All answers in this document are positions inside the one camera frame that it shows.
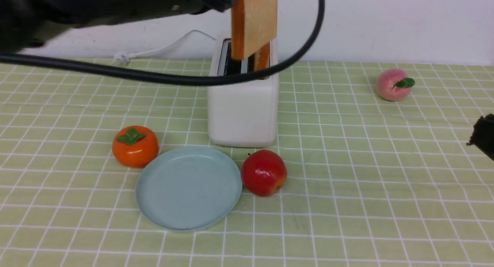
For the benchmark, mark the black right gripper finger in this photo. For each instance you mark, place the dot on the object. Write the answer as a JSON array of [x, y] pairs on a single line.
[[483, 135]]

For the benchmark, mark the toast slice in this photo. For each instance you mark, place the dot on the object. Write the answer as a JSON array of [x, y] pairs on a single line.
[[262, 57], [253, 24]]

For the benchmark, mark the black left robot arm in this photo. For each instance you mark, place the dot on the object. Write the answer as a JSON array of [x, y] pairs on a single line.
[[30, 23]]

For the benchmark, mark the pink toy peach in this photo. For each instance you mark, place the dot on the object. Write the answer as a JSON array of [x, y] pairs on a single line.
[[394, 84]]

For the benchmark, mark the green checkered tablecloth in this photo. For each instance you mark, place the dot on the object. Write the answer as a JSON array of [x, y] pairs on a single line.
[[372, 182]]

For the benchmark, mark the red toy apple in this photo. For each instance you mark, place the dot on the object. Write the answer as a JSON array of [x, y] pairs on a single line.
[[263, 173]]

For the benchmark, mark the white toaster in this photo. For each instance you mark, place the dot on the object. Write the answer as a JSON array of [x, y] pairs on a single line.
[[245, 114]]

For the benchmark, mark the light blue plate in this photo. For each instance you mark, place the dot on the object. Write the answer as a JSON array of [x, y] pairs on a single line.
[[188, 189]]

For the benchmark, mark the orange toy persimmon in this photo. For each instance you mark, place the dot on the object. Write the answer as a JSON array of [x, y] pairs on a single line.
[[135, 146]]

